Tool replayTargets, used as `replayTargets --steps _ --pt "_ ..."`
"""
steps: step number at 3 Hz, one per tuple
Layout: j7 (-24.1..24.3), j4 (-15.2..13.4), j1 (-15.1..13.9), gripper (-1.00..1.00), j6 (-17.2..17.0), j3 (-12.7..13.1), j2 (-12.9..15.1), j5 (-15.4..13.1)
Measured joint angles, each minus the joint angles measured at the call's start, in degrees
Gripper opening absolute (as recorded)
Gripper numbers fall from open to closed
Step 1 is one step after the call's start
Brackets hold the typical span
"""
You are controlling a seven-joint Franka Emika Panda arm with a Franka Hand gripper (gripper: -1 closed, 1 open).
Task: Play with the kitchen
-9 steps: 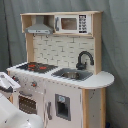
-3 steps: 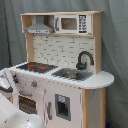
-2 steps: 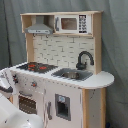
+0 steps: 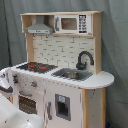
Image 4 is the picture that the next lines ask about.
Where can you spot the left red oven knob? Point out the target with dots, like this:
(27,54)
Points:
(15,79)

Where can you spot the toy oven door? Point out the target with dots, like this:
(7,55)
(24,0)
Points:
(28,101)

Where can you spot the white cupboard door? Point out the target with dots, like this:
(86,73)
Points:
(63,107)

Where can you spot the wooden toy kitchen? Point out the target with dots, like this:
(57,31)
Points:
(62,50)

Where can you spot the grey range hood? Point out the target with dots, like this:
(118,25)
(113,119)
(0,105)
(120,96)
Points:
(39,27)

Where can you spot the grey toy sink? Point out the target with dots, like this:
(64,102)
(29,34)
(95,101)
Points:
(72,74)

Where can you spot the red oven knob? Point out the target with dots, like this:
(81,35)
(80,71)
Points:
(15,79)
(34,84)

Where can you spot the right red oven knob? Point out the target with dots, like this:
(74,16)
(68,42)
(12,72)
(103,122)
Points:
(34,84)

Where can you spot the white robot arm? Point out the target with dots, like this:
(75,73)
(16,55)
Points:
(10,116)

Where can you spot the black toy faucet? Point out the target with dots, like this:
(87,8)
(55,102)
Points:
(82,63)

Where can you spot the toy microwave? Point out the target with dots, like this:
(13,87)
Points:
(73,24)

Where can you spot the black stovetop red burners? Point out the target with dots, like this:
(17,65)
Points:
(37,67)

